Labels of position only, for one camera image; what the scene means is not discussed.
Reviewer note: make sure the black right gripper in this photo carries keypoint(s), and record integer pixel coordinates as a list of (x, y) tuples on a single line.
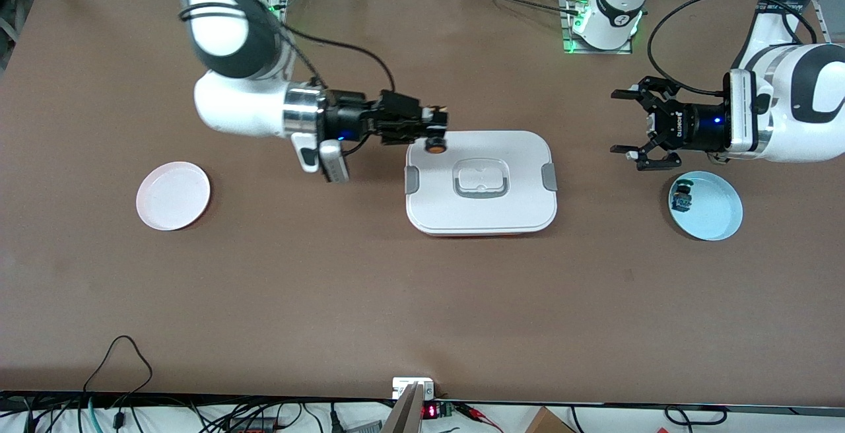
[(348, 120)]

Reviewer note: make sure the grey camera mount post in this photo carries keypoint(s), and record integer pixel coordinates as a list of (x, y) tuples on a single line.
[(406, 418)]

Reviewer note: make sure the perforated metal strip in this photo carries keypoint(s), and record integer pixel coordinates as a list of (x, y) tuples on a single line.
[(833, 24)]

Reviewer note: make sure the light blue round plate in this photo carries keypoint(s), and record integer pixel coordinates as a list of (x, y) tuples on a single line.
[(716, 212)]

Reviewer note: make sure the green push button switch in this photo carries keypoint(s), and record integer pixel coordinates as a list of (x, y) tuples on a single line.
[(682, 200)]

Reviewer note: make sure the pale pink round plate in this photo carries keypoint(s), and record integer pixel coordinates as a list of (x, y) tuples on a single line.
[(173, 197)]

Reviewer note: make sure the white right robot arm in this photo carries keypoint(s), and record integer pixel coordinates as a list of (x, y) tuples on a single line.
[(237, 109)]

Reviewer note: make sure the orange push button switch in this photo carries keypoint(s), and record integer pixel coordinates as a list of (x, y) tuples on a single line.
[(435, 145)]

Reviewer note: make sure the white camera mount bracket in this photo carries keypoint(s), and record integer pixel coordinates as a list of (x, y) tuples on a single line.
[(404, 387)]

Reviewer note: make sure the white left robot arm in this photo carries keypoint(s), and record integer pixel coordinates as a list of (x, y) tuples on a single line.
[(785, 131)]

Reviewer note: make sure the white lidded plastic box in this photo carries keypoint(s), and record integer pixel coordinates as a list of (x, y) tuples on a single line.
[(482, 215)]

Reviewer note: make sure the red clip leads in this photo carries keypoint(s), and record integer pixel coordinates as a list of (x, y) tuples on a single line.
[(478, 414)]

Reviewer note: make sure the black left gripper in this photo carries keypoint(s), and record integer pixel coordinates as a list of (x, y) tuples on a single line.
[(686, 127)]

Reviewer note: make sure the red digit display module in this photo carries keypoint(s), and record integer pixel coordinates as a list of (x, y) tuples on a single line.
[(430, 411)]

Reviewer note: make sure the brown cardboard box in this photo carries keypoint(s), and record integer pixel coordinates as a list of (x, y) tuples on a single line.
[(548, 424)]

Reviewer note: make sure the black table edge strip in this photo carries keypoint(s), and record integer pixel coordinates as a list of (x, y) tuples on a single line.
[(594, 406)]

